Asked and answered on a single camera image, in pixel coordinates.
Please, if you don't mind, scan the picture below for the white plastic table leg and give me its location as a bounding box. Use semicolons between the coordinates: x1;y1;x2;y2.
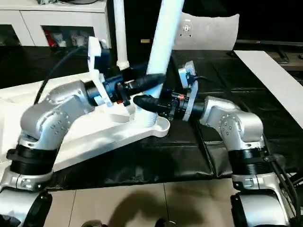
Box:
134;0;186;128
113;0;130;71

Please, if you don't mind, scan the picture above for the white plastic table top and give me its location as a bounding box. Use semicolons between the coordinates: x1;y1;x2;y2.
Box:
0;70;171;175

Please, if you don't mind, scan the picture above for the black cabinet with gold label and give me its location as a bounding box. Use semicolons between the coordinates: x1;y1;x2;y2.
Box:
105;0;185;52

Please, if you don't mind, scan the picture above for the black work mat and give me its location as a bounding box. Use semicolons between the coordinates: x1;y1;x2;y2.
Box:
0;44;303;190

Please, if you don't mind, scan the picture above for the grey cushion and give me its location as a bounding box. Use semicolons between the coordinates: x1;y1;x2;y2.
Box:
174;11;240;51

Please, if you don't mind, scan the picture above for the red bottle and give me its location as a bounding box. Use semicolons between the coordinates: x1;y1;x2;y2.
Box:
45;30;54;47

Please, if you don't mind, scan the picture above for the white sideboard with glass doors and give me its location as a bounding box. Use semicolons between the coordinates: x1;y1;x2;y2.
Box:
0;3;112;48

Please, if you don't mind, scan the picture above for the dark round helmet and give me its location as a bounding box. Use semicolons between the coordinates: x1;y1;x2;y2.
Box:
63;0;100;4

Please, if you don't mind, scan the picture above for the black bar with red light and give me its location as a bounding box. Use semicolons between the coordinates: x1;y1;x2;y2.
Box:
236;40;303;48

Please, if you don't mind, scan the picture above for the black right robot foot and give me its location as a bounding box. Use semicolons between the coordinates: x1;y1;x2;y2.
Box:
155;218;176;227

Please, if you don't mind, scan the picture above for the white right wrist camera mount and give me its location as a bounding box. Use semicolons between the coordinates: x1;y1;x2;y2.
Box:
177;61;200;122

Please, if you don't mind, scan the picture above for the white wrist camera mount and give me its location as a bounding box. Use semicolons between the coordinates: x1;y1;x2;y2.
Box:
177;61;200;122
87;36;113;108

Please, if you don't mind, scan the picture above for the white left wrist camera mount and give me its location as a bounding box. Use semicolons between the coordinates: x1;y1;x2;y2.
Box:
87;36;113;108

